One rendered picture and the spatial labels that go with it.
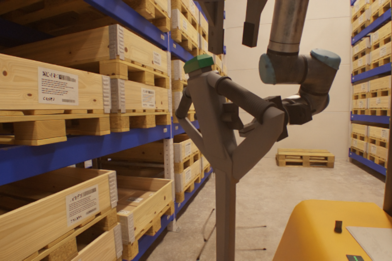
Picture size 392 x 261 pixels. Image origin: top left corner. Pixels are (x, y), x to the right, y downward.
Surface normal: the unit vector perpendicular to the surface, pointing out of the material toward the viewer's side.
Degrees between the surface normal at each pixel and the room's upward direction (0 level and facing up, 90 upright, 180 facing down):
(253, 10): 106
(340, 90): 90
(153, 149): 90
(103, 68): 90
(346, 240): 0
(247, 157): 112
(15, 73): 90
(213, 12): 118
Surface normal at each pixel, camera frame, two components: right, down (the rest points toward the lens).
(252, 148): -0.80, 0.43
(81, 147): 0.96, 0.00
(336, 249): -0.25, -0.97
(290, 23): -0.26, 0.55
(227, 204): -0.33, 0.10
